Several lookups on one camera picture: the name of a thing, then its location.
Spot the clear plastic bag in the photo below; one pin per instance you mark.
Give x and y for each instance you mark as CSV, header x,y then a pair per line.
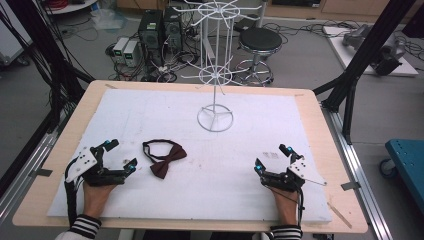
x,y
108,19

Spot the black metal stand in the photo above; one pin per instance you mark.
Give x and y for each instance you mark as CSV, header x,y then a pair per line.
x,y
50,50
363,56

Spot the blue wheeled cart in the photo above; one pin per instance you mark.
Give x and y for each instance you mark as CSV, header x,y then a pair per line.
x,y
406,166

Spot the grey machine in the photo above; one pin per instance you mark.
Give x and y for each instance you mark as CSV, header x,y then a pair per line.
x,y
386,50

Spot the grey tape strip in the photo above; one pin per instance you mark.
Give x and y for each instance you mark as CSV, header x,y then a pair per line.
x,y
350,186
40,172

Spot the black round stool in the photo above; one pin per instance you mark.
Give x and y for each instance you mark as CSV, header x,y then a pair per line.
x,y
260,40

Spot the white power supply unit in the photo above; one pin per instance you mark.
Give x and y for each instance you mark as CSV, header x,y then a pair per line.
x,y
120,48
131,53

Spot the white foam board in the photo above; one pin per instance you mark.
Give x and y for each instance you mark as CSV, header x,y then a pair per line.
x,y
213,186

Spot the aluminium rail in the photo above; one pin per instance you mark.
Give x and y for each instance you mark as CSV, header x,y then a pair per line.
x,y
360,173
30,166

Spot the round white table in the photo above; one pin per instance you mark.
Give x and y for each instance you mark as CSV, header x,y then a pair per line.
x,y
71,7

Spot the thin wooden stick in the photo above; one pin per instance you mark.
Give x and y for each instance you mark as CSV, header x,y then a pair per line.
x,y
339,215

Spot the white floor board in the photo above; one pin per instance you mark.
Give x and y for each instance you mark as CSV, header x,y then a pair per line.
x,y
340,50

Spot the black computer tower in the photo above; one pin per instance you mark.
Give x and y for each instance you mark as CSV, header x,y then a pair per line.
x,y
150,36
173,30

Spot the person's left hand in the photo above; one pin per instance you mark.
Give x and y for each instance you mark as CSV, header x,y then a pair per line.
x,y
96,198

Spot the dark red bow tie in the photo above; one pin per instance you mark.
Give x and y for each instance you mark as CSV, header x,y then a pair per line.
x,y
166,160

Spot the person's right hand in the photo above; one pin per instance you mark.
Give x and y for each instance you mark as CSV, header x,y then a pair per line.
x,y
286,206

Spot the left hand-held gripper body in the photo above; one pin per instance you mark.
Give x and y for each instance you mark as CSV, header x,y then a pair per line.
x,y
83,163

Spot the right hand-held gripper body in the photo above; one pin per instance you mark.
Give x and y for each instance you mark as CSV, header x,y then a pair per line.
x,y
300,171

